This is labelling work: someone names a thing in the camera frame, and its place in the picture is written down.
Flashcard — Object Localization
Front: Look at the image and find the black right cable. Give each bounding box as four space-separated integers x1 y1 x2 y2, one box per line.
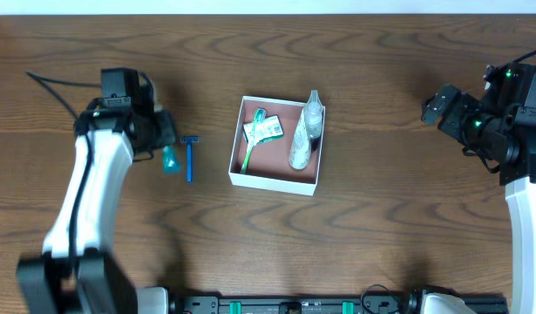
485 45 536 82

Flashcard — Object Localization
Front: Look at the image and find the clear spray bottle dark liquid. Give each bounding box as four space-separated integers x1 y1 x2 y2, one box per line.
303 90 323 152

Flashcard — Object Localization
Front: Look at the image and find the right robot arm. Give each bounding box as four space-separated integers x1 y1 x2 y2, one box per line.
421 61 536 313

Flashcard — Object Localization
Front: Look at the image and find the white box with pink interior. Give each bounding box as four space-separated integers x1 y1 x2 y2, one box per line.
227 96 322 196

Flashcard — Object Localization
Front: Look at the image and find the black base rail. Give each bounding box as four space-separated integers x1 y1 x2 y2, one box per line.
166 284 510 314

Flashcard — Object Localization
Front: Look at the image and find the red green toothpaste tube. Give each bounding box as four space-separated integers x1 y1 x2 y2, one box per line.
162 146 180 174

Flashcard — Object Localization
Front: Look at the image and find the green white toothbrush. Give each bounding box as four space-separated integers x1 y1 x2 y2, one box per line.
240 107 267 174

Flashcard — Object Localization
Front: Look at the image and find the blue disposable razor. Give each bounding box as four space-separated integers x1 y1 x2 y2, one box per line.
181 136 200 183

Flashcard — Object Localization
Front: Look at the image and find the white cosmetic tube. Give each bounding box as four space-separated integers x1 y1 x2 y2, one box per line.
288 113 311 170

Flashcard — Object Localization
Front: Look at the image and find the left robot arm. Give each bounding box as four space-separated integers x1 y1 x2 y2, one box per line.
17 68 180 313

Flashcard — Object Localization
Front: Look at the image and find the green white soap packet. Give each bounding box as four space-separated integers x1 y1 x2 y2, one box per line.
254 115 284 144

